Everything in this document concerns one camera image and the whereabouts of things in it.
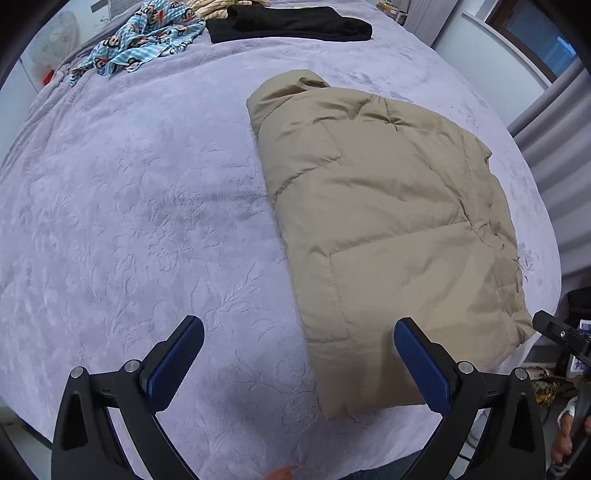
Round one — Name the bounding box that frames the beige puffer jacket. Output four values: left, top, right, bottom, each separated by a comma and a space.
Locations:
246, 69, 536, 422

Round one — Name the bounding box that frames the black garment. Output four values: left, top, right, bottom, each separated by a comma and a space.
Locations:
205, 4, 374, 45

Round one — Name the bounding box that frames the dark framed window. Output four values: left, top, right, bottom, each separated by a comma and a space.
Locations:
482, 0, 585, 85

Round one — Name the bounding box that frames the white wardrobe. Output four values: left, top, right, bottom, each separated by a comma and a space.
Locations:
0, 55, 38, 153

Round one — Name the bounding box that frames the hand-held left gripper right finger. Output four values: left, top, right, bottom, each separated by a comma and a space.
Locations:
394, 316, 548, 480

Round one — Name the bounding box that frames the grey curtain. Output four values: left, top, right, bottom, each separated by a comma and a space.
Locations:
505, 60, 591, 289

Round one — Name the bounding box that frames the blue monkey print cloth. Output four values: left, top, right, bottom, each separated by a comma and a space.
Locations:
69, 0, 206, 88

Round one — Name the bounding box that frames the beige striped cloth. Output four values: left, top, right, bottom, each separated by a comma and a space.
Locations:
185, 0, 271, 20

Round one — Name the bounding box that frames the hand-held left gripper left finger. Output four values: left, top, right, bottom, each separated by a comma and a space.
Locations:
51, 316, 205, 480

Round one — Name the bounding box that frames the lavender embossed blanket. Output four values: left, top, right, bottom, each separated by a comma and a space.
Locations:
0, 0, 563, 480

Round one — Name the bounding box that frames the person's right hand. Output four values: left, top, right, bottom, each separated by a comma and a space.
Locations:
551, 405, 579, 468

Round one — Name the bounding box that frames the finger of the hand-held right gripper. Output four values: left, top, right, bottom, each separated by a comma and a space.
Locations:
532, 311, 583, 354

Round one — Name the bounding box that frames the yellow black patterned bag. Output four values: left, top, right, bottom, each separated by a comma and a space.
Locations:
530, 367, 572, 406

